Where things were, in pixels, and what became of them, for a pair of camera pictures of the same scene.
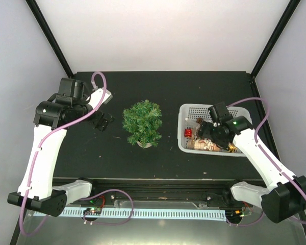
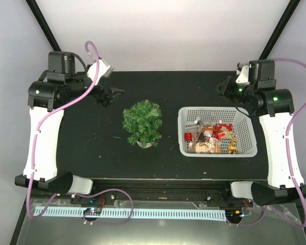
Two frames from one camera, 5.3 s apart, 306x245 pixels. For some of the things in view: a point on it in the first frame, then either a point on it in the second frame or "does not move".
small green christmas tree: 143,120 does not move
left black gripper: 95,121 -> 108,98
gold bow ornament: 232,148 does not move
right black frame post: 289,11 does not move
